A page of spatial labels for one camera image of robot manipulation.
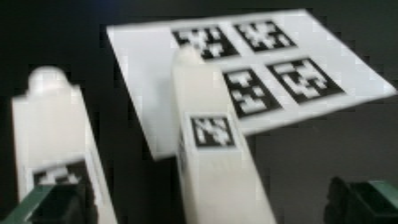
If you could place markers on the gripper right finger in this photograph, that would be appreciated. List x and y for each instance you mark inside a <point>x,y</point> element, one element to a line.
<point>361,202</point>

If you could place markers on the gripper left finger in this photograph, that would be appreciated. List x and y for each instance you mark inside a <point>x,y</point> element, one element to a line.
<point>55,205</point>

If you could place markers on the white desk leg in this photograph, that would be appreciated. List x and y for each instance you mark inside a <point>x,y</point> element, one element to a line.
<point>224,197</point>
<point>55,149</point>

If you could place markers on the fiducial marker board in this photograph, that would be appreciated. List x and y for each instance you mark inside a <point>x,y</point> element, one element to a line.
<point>295,74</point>

